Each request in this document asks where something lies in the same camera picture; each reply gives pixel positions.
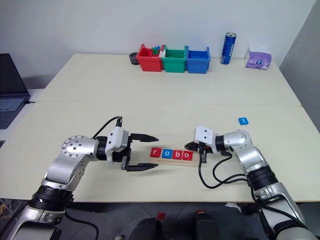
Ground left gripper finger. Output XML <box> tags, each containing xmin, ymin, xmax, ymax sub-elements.
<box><xmin>120</xmin><ymin>155</ymin><xmax>160</xmax><ymax>173</ymax></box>
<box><xmin>129</xmin><ymin>133</ymin><xmax>160</xmax><ymax>144</ymax></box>

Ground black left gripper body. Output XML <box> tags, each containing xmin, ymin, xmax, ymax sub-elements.
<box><xmin>111</xmin><ymin>134</ymin><xmax>133</xmax><ymax>164</ymax></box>

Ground red letter o tile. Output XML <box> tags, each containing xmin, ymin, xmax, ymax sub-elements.
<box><xmin>181</xmin><ymin>150</ymin><xmax>194</xmax><ymax>162</ymax></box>

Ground white floor cables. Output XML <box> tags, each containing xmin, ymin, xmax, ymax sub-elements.
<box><xmin>0</xmin><ymin>198</ymin><xmax>16</xmax><ymax>221</ymax></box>

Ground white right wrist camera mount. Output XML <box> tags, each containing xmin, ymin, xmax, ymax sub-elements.
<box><xmin>192</xmin><ymin>126</ymin><xmax>217</xmax><ymax>154</ymax></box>

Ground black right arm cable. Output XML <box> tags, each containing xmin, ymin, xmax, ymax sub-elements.
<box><xmin>198</xmin><ymin>142</ymin><xmax>276</xmax><ymax>226</ymax></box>

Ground blue bricks pile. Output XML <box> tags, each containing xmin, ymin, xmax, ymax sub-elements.
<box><xmin>188</xmin><ymin>51</ymin><xmax>207</xmax><ymax>61</ymax></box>

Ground black round bowl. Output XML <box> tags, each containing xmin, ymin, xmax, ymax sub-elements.
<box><xmin>128</xmin><ymin>51</ymin><xmax>140</xmax><ymax>66</ymax></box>

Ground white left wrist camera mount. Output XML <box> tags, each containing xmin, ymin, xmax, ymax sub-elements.
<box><xmin>104</xmin><ymin>126</ymin><xmax>130</xmax><ymax>165</ymax></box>

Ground blue plastic bin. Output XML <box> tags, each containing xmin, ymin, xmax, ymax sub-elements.
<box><xmin>186</xmin><ymin>46</ymin><xmax>211</xmax><ymax>75</ymax></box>

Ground wooden letter tray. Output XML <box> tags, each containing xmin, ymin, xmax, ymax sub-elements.
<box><xmin>149</xmin><ymin>147</ymin><xmax>201</xmax><ymax>169</ymax></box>

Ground blue drink can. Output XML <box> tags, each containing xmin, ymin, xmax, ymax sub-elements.
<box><xmin>219</xmin><ymin>31</ymin><xmax>237</xmax><ymax>65</ymax></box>

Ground purple tissue box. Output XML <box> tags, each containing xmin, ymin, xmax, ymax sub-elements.
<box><xmin>244</xmin><ymin>42</ymin><xmax>273</xmax><ymax>71</ymax></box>

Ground red letter tile b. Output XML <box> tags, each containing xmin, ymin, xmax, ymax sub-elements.
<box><xmin>171</xmin><ymin>149</ymin><xmax>184</xmax><ymax>161</ymax></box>

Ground green plastic bin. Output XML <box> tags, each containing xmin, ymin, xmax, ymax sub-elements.
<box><xmin>161</xmin><ymin>45</ymin><xmax>189</xmax><ymax>74</ymax></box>

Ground red letter tile r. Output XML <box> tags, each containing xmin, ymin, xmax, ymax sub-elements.
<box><xmin>150</xmin><ymin>147</ymin><xmax>163</xmax><ymax>159</ymax></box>

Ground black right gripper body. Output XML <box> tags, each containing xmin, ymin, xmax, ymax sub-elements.
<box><xmin>198</xmin><ymin>141</ymin><xmax>214</xmax><ymax>155</ymax></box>

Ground dark laptop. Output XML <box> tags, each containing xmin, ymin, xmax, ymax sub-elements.
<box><xmin>0</xmin><ymin>53</ymin><xmax>31</xmax><ymax>130</ymax></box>

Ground red plastic bin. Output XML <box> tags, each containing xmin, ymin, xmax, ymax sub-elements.
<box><xmin>135</xmin><ymin>43</ymin><xmax>165</xmax><ymax>73</ymax></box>

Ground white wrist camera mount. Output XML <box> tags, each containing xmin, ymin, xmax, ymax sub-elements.
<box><xmin>192</xmin><ymin>126</ymin><xmax>217</xmax><ymax>154</ymax></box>
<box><xmin>104</xmin><ymin>126</ymin><xmax>130</xmax><ymax>165</ymax></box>

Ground dark rounded shape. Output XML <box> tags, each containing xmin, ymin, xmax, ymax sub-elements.
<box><xmin>194</xmin><ymin>211</ymin><xmax>221</xmax><ymax>240</ymax></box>
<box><xmin>129</xmin><ymin>216</ymin><xmax>162</xmax><ymax>240</ymax></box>

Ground blue letter tile o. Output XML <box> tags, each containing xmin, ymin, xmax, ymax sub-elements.
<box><xmin>161</xmin><ymin>148</ymin><xmax>174</xmax><ymax>160</ymax></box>

